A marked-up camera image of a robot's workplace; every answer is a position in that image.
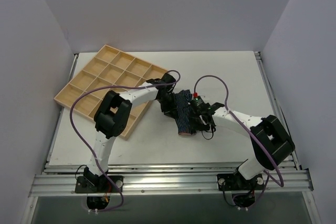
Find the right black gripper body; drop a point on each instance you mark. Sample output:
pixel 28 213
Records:
pixel 197 116

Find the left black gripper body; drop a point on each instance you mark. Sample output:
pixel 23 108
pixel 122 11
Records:
pixel 171 105

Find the navy striped underwear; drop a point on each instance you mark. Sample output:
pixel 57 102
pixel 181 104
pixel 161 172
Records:
pixel 182 100

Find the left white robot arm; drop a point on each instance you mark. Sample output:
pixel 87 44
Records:
pixel 113 114

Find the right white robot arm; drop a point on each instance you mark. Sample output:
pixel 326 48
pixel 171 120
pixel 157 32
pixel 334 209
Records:
pixel 271 142

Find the wooden compartment tray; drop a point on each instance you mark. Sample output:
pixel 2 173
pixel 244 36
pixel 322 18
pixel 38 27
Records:
pixel 108 67

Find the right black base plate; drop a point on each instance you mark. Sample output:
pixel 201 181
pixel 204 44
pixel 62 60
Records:
pixel 236 182

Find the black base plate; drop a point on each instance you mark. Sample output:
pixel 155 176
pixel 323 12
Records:
pixel 236 182
pixel 102 185

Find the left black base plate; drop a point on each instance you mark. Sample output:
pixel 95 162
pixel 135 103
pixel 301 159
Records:
pixel 102 185

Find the aluminium frame rail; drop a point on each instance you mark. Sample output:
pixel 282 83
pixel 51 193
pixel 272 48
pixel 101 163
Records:
pixel 168 181

